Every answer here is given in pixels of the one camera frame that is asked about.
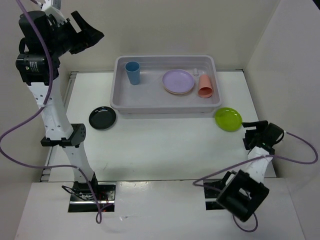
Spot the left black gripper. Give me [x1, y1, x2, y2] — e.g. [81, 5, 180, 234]
[46, 10, 104, 57]

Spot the blue plastic cup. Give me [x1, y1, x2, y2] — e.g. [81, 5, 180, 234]
[125, 61, 140, 85]

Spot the coral plastic cup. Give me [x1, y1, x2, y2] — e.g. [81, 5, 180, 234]
[198, 74, 214, 98]

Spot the orange plastic plate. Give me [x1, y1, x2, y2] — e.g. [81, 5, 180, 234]
[164, 87, 193, 96]

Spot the purple plastic plate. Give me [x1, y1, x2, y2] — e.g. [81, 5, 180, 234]
[162, 69, 195, 93]

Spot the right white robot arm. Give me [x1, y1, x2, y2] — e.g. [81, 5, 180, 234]
[216, 120, 284, 222]

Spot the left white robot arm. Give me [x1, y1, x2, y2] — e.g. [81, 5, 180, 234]
[15, 10, 104, 200]

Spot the lavender plastic bin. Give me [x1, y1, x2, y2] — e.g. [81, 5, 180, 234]
[110, 55, 222, 114]

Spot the green plastic plate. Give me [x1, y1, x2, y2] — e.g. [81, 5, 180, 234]
[214, 107, 243, 132]

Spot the black plate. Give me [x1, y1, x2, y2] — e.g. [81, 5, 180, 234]
[88, 106, 117, 131]

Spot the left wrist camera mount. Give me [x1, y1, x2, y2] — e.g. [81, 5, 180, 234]
[33, 0, 67, 26]

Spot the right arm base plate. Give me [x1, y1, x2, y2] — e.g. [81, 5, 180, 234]
[203, 179, 225, 211]

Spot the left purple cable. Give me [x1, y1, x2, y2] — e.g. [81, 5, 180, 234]
[0, 0, 113, 224]

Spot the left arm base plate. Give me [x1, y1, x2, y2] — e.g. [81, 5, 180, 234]
[62, 182, 116, 213]

